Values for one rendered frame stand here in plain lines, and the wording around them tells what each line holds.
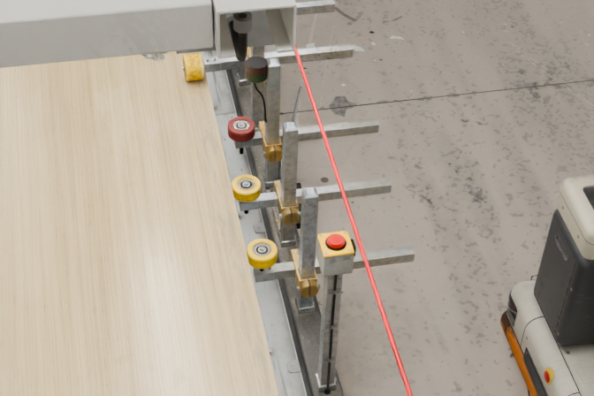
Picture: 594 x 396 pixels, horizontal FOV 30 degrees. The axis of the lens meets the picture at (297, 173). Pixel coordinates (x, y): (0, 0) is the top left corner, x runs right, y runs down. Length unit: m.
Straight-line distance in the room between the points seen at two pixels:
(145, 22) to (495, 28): 4.40
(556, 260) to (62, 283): 1.49
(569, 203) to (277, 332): 0.93
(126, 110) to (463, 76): 2.07
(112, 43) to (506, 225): 3.43
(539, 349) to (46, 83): 1.74
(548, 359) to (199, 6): 2.73
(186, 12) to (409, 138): 3.68
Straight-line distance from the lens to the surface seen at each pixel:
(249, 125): 3.24
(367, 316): 3.93
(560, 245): 3.43
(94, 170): 3.13
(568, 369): 3.55
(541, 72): 5.10
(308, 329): 2.97
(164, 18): 0.97
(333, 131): 3.31
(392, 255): 2.99
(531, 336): 3.64
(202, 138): 3.21
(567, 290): 3.40
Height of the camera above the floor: 3.00
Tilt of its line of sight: 43 degrees down
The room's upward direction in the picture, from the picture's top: 2 degrees clockwise
